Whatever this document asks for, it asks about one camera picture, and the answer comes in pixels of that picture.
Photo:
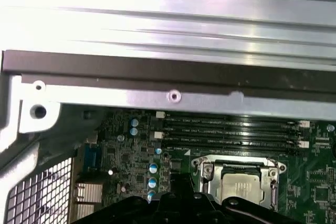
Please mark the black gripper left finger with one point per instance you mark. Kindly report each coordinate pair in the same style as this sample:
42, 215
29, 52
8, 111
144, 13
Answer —
136, 211

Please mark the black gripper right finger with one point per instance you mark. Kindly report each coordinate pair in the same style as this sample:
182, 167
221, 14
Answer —
210, 211

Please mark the metal socket cover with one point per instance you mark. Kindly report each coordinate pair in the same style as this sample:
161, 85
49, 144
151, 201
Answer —
213, 186

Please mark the silver CPU chip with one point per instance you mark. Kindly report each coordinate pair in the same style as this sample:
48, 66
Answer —
241, 187

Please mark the CPU socket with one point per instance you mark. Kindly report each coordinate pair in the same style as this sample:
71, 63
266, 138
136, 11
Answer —
207, 169

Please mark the silver network port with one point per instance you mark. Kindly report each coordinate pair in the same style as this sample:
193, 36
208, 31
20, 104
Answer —
89, 192

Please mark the black RAM slot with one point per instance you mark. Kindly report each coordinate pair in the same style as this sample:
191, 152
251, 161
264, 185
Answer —
223, 146
223, 122
223, 138
223, 130

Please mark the blue video port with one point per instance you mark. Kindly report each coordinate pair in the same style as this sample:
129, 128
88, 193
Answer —
93, 159

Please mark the green motherboard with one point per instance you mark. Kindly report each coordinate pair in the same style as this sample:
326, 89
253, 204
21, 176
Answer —
309, 182

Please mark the black PC case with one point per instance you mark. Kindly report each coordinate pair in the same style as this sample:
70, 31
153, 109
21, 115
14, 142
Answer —
183, 95

